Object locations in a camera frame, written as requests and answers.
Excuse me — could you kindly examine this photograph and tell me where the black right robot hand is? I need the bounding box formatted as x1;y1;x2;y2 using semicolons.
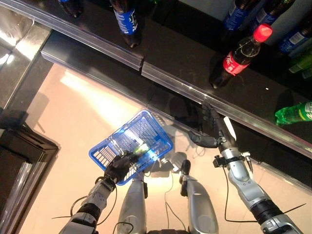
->
187;102;237;151

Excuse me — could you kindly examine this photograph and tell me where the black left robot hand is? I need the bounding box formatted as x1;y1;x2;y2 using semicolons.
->
103;151;139;185

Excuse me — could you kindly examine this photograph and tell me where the blue plastic shopping basket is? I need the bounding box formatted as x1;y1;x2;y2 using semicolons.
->
88;109;174;186

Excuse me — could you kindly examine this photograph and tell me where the Coca-Cola bottle red label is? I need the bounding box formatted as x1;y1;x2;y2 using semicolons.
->
209;23;273;89

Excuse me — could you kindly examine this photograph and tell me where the green drink can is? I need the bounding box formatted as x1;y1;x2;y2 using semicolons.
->
133;143;150;156

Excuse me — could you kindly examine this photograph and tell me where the silver left robot leg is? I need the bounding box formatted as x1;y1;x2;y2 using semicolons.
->
114;170;149;234

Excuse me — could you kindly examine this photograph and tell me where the silver robot leg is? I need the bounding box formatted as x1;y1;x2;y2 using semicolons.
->
179;159;220;234
114;170;149;234

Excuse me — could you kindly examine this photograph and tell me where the silver right robot leg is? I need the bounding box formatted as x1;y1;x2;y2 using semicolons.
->
179;159;220;234

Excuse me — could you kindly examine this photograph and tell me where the black robot waist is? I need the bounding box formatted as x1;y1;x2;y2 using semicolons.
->
146;229;190;234

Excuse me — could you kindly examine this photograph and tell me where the black floor stand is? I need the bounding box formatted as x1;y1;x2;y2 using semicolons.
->
0;108;60;234

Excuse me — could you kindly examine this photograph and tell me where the Pepsi cola bottle blue cap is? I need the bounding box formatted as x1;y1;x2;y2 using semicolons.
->
58;0;84;19
250;0;286;33
223;0;254;31
109;0;143;48
277;24;312;56

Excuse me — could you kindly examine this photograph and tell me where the glossy dark side shelf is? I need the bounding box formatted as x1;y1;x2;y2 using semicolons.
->
0;6;53;109

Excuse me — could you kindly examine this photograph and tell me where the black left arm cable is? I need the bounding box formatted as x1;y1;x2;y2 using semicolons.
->
51;176;118;226

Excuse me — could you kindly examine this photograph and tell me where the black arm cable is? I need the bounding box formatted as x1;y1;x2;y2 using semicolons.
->
223;165;308;224
51;176;118;226

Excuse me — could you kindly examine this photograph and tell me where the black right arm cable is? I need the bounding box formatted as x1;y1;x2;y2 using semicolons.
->
223;165;308;224

